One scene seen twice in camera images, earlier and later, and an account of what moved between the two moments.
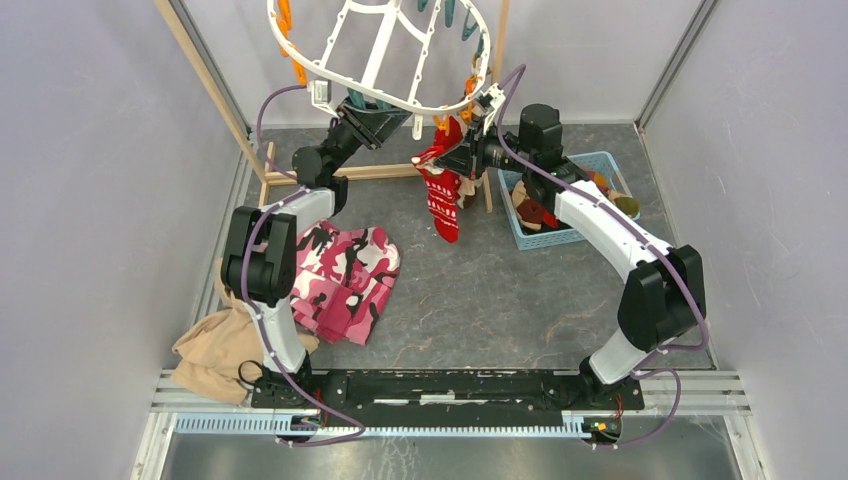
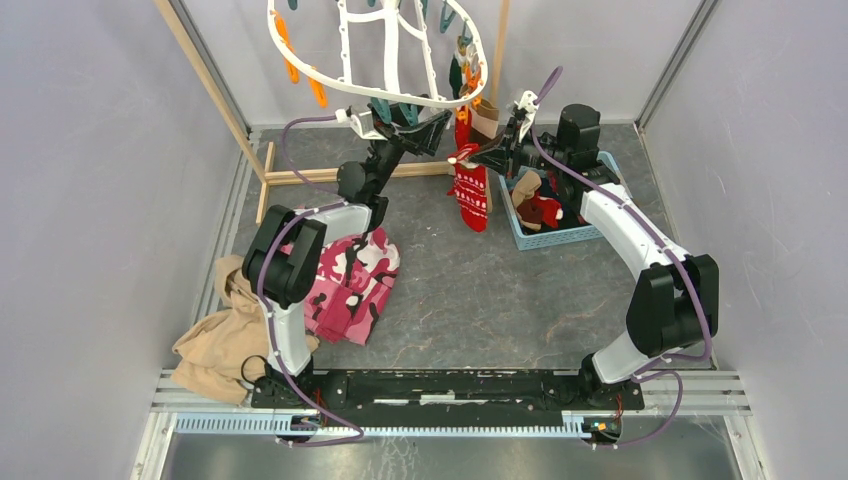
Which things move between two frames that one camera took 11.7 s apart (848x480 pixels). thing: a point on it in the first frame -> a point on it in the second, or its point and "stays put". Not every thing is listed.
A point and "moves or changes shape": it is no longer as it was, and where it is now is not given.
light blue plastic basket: [526, 241] stays put
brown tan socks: [532, 215] stays put
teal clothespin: [358, 100] -> [383, 108]
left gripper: [372, 128] -> [418, 140]
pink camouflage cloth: [342, 279] stays put
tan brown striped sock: [467, 188] moves or changes shape
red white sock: [442, 194] -> [470, 187]
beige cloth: [213, 347] stays put
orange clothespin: [284, 18] -> [284, 35]
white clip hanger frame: [388, 14] moves or changes shape
